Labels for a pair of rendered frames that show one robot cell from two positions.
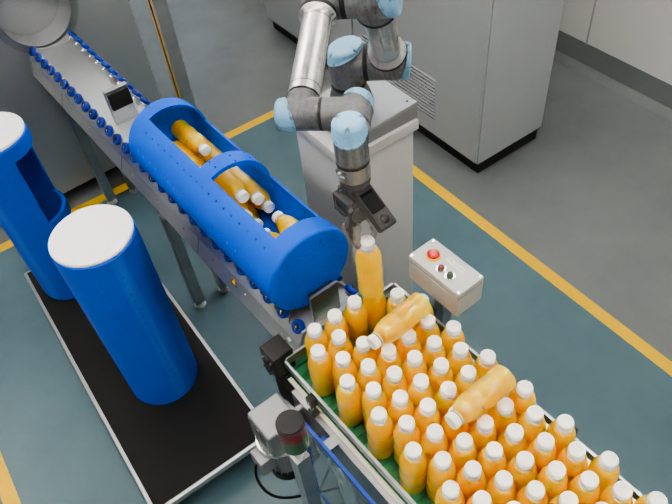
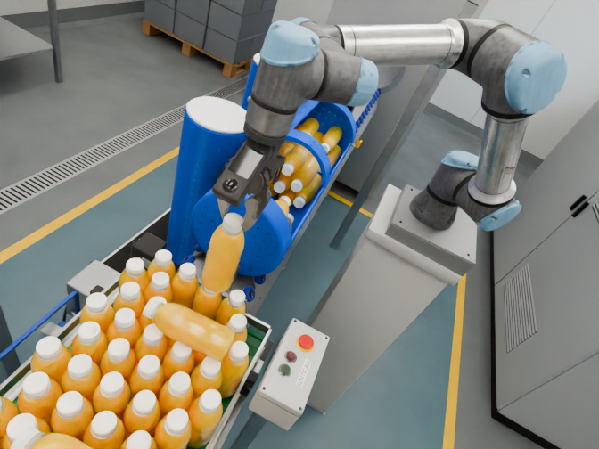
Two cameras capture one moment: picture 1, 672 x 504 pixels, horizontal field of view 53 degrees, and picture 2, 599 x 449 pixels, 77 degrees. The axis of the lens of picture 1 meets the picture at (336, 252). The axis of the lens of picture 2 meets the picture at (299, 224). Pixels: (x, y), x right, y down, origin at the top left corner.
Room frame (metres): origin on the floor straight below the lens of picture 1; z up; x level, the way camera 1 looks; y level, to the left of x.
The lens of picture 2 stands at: (0.75, -0.49, 1.85)
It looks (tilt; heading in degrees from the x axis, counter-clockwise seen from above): 40 degrees down; 38
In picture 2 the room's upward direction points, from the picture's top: 25 degrees clockwise
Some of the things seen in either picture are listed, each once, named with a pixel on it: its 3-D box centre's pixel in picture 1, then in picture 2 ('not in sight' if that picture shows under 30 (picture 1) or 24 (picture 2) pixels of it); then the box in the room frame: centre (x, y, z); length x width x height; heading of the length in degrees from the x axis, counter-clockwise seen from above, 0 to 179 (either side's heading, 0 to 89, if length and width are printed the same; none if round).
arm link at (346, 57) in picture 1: (348, 61); (458, 175); (1.85, -0.11, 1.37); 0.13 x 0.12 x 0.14; 77
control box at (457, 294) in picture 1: (444, 276); (291, 371); (1.19, -0.30, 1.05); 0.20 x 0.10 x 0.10; 33
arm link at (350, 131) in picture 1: (350, 140); (286, 68); (1.12, -0.06, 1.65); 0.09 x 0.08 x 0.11; 167
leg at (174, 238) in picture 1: (184, 263); not in sight; (2.04, 0.69, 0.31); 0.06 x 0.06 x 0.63; 33
